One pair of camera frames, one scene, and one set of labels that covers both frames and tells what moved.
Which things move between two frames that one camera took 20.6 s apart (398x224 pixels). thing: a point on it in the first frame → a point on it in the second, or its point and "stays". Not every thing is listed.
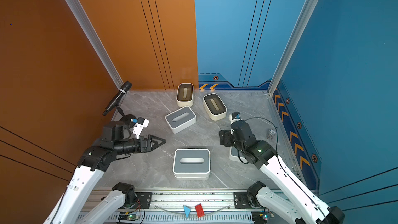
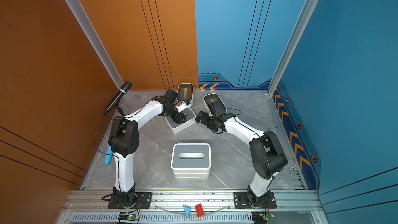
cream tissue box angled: (214, 106) stays
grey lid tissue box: (181, 119) stays
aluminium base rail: (179, 207) stays
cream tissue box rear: (185, 94) stays
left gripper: (143, 149) → (180, 119)
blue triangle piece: (187, 210) stays
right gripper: (225, 135) → (204, 121)
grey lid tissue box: (234, 155) → (191, 156)
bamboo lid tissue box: (192, 179) stays
